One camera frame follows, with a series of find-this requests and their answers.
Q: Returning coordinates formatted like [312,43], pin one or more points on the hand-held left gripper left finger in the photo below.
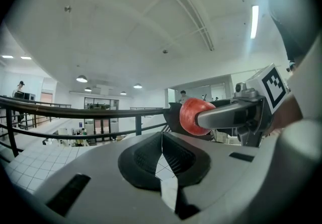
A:
[105,192]

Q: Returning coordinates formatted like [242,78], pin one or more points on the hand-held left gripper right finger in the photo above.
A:
[239,180]

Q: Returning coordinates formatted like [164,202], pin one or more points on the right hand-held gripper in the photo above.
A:
[274,87]

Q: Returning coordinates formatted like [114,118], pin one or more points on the red apple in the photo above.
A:
[188,114]

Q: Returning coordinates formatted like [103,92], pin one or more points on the person's right forearm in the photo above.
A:
[286,114]

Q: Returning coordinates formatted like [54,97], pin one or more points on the white grid tablecloth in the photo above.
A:
[37,165]

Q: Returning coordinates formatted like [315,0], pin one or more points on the black metal railing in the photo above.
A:
[75,112]

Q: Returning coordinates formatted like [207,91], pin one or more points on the long ceiling tube light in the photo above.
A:
[254,21]

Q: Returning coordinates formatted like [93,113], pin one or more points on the person's black clothing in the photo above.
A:
[289,4]

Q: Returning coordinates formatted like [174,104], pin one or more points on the flat ceiling panel light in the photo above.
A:
[26,58]
[7,56]

